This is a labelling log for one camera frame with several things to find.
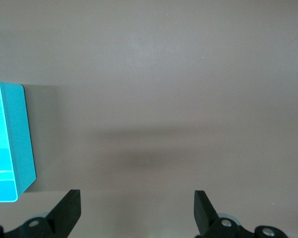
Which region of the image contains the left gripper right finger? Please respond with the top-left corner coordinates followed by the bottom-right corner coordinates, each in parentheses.
top-left (194, 190), bottom-right (288, 238)

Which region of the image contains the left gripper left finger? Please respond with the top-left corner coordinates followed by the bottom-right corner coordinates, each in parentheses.
top-left (0, 189), bottom-right (81, 238)

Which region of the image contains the teal plastic bin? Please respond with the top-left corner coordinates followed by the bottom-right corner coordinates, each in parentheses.
top-left (0, 79), bottom-right (37, 204)

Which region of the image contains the brown table cover sheet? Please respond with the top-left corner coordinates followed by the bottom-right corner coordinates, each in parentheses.
top-left (0, 0), bottom-right (298, 238)

